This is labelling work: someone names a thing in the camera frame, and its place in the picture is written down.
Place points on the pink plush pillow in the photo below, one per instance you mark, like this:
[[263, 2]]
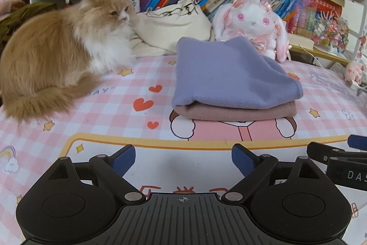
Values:
[[8, 6]]

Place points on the purple and mauve sweater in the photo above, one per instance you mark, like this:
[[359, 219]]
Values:
[[230, 74]]

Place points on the pink white bunny plush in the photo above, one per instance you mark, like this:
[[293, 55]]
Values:
[[256, 21]]

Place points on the orange fluffy cat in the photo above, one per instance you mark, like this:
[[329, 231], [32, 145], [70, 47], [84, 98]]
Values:
[[60, 56]]

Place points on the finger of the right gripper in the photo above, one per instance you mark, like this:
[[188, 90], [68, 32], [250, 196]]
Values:
[[357, 142]]

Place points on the cream canvas tote bag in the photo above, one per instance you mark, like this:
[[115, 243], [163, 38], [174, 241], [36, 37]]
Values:
[[157, 32]]

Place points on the olive green cloth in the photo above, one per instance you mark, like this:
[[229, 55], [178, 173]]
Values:
[[12, 22]]

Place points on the small pink pig figure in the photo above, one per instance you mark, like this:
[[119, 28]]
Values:
[[354, 72]]

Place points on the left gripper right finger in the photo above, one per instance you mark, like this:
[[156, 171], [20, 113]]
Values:
[[255, 170]]

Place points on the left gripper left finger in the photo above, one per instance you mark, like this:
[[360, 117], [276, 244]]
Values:
[[110, 171]]

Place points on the colourful bead ornament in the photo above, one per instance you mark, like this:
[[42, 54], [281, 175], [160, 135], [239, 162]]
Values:
[[331, 30]]

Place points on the pink checkered cartoon mat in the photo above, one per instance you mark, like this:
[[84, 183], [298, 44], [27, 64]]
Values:
[[173, 154]]

